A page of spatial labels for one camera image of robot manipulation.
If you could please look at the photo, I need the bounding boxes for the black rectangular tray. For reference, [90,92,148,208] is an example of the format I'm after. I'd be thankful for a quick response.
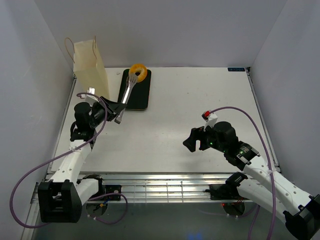
[117,68,152,112]

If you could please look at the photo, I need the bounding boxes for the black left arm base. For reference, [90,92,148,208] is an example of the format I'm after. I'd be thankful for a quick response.
[89,184,122,201]

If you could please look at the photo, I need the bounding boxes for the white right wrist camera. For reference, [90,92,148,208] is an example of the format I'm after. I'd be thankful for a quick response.
[201,110,218,132]

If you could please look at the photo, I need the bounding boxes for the blue table label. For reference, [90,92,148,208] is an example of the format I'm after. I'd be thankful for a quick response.
[227,67,246,72]

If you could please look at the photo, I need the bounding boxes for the aluminium rail frame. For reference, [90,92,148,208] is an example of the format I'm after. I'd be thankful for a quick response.
[30,172,263,204]

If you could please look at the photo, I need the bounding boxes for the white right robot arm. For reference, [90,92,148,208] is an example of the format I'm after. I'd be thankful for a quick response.
[183,121,320,240]

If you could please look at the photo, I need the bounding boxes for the cream paper bag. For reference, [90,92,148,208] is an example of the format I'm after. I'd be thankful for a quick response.
[65,37,110,99]

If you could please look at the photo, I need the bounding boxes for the golden bagel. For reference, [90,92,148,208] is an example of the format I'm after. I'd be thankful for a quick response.
[128,63,148,83]

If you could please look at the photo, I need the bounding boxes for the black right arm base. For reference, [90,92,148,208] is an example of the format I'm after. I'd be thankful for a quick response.
[204,172,249,200]

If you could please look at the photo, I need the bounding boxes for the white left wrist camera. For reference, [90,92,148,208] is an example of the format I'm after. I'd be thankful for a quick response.
[85,87,99,105]

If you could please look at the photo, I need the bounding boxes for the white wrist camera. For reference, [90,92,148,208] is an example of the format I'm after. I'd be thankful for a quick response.
[201,110,218,132]
[85,87,99,105]

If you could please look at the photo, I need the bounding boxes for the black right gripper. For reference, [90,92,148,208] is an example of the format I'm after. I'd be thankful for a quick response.
[182,121,227,153]

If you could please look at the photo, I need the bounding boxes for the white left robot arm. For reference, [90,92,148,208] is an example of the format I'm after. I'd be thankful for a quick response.
[37,96,127,223]

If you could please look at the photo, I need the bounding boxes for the metal tongs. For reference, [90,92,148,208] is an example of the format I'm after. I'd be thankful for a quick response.
[115,73,138,124]

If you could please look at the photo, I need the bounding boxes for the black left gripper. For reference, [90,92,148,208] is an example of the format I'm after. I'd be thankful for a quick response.
[89,96,127,129]

